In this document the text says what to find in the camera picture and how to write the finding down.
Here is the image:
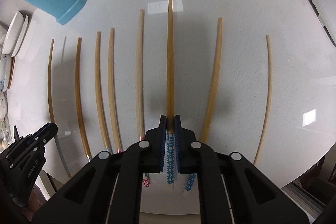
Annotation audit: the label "dark bamboo chopstick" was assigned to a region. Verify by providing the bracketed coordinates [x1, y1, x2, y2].
[75, 37, 92, 161]

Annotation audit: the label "plain pale thin chopstick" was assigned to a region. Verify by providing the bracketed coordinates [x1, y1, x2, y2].
[253, 35, 273, 166]

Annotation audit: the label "pale chopstick red patterned handle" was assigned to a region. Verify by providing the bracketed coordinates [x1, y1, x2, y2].
[135, 8, 153, 188]

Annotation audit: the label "chopstick with blue dotted handle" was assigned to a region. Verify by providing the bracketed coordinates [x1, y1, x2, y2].
[166, 0, 174, 191]

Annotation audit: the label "bamboo chopstick grey tip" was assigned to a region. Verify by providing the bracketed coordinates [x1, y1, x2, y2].
[94, 31, 112, 153]

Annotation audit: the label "white rice cooker pink flowers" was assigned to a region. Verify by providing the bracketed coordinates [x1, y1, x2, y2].
[311, 0, 336, 46]

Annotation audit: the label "white bowl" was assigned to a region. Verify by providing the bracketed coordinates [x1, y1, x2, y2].
[2, 11, 29, 57]

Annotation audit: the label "chopstick with grey handle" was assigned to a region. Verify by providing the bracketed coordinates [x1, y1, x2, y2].
[47, 38, 72, 178]

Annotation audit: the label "white plate stack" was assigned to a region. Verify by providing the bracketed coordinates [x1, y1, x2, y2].
[1, 54, 13, 120]

